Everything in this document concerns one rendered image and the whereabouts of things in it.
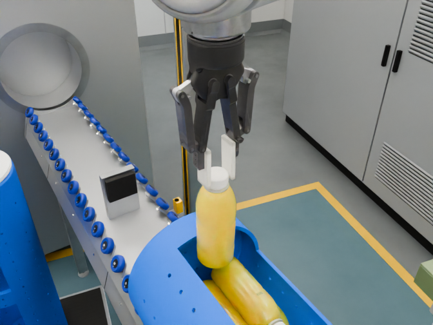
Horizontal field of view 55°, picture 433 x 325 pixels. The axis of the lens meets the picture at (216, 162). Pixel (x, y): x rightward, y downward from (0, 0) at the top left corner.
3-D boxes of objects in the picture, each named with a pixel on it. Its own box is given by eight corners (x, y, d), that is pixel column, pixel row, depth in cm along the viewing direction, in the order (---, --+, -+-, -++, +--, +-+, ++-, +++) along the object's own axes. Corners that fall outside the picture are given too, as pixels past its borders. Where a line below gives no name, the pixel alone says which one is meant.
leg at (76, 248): (87, 267, 230) (63, 176, 194) (90, 275, 226) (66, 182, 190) (76, 272, 227) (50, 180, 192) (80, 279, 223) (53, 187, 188)
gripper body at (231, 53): (227, 19, 58) (226, 81, 63) (172, 29, 54) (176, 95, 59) (260, 33, 53) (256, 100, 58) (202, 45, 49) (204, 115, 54)
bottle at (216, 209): (238, 247, 80) (243, 169, 69) (228, 276, 74) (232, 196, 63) (203, 239, 81) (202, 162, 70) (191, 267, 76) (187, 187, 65)
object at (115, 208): (136, 204, 132) (131, 164, 123) (142, 211, 129) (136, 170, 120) (106, 215, 128) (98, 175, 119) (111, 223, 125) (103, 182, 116)
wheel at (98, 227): (101, 218, 120) (95, 217, 118) (107, 227, 116) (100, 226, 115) (93, 231, 120) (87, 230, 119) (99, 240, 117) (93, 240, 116)
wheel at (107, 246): (111, 234, 114) (104, 233, 113) (116, 244, 111) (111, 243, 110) (103, 247, 115) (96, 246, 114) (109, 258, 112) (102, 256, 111)
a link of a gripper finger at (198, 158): (204, 140, 60) (186, 145, 59) (205, 168, 63) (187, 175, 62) (199, 135, 61) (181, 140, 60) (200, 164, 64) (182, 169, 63)
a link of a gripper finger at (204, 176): (211, 150, 61) (207, 152, 61) (211, 188, 65) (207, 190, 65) (200, 141, 63) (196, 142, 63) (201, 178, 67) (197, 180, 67)
